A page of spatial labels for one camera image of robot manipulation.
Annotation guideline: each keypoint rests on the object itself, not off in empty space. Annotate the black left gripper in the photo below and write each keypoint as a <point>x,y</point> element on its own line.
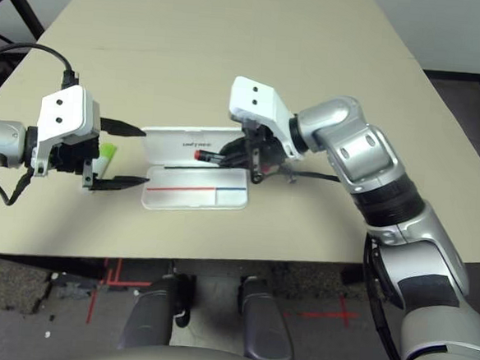
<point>74,156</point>

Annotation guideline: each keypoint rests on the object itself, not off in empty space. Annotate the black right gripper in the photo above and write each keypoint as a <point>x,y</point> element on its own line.
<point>268,153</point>

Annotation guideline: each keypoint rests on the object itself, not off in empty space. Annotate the black marker with red cap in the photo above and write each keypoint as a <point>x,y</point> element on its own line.
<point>208,157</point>

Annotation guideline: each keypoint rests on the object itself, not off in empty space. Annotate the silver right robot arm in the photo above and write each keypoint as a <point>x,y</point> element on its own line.
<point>349,146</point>

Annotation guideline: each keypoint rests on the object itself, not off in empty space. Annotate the white plastic pencil case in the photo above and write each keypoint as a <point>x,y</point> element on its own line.
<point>189,200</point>

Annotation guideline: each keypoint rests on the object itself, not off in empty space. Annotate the grey floor scrap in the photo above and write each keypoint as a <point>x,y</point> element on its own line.
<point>73,291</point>

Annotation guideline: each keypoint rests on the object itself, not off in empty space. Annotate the grey left robot leg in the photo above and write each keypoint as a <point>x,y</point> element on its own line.
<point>152,318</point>

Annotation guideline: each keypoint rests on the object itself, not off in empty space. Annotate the grey robot leg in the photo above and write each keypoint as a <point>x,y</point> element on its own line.
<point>267,326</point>
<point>152,318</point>

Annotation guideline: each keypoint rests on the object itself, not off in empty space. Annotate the grey right robot leg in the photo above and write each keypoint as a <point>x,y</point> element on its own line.
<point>267,326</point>

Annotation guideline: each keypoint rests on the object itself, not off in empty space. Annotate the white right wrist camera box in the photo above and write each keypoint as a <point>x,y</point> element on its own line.
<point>254,100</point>

